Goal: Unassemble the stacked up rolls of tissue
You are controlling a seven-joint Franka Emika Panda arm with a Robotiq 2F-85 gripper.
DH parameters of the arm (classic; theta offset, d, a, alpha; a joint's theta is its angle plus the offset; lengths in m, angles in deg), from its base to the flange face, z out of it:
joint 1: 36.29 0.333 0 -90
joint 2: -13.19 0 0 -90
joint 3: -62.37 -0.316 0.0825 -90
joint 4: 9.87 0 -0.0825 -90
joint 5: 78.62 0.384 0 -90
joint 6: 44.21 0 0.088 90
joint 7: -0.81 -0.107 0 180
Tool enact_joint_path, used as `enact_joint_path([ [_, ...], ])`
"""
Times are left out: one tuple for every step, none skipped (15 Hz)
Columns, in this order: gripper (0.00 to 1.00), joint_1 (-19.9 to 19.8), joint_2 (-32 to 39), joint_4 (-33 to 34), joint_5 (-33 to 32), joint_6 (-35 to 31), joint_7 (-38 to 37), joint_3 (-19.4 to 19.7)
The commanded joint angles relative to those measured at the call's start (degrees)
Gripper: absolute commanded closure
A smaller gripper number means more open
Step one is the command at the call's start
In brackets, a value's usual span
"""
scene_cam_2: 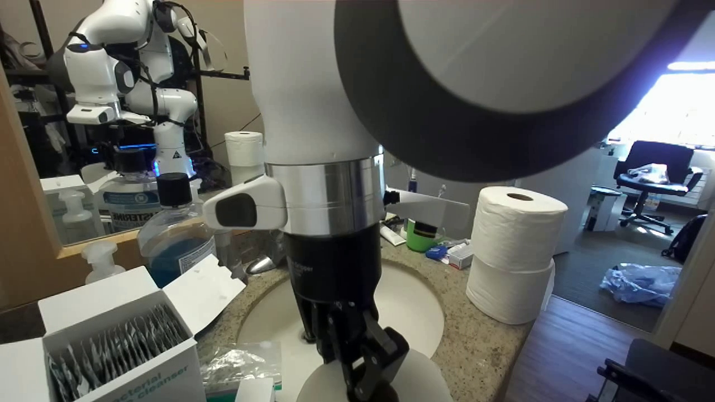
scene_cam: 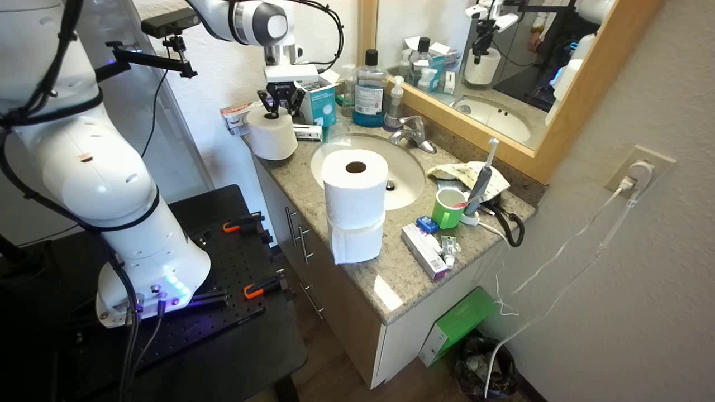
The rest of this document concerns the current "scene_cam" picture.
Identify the white vanity cabinet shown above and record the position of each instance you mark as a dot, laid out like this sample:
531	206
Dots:
350	313

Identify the white wall outlet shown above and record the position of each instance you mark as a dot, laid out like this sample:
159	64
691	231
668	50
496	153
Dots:
639	169

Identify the chrome sink faucet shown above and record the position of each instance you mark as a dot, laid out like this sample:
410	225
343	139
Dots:
410	134

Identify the white plug adapter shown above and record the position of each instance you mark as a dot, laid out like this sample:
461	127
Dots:
639	175

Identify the small blue packet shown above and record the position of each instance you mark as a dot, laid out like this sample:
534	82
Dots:
428	223

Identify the white toilet paper roll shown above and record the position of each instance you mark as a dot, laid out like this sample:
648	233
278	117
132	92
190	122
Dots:
272	141
359	246
357	193

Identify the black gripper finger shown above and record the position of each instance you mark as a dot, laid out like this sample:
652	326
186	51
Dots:
268	103

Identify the black trash bin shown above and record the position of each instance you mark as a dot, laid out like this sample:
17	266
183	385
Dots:
477	370

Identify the white oval sink basin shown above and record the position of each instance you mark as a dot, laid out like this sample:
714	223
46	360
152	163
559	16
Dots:
406	175

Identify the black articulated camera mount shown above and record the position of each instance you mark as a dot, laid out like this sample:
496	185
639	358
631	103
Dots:
149	61

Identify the black stereo camera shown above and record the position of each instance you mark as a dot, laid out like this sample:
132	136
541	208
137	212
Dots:
171	21

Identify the small white cardboard box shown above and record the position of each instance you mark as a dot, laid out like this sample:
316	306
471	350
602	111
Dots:
426	252

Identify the wood framed wall mirror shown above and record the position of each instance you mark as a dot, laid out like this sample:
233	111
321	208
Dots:
596	80

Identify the green cardboard box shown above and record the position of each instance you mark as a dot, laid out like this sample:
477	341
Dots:
461	323

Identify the clear bag with small box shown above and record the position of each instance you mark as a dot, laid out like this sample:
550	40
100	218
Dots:
235	113

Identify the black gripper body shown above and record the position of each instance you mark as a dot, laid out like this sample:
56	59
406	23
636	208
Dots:
291	90

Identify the small clear soap pump bottle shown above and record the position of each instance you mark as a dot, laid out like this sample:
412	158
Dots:
393	111

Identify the green ceramic mug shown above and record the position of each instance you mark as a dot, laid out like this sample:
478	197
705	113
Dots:
447	212

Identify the clear pump dispenser bottle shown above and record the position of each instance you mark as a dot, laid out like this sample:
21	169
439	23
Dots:
348	90

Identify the orange black clamp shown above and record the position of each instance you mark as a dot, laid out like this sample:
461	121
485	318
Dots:
238	225
261	288

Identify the cream patterned washcloth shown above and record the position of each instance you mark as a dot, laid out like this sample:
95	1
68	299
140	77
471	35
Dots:
465	175

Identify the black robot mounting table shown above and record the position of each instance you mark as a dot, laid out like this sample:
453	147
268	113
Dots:
224	336

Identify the electric toothbrush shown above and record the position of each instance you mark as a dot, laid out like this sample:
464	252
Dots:
478	185

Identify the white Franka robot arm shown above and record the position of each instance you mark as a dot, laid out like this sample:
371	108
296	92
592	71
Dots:
96	179

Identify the open white box with packets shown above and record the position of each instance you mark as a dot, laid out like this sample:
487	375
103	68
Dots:
322	108

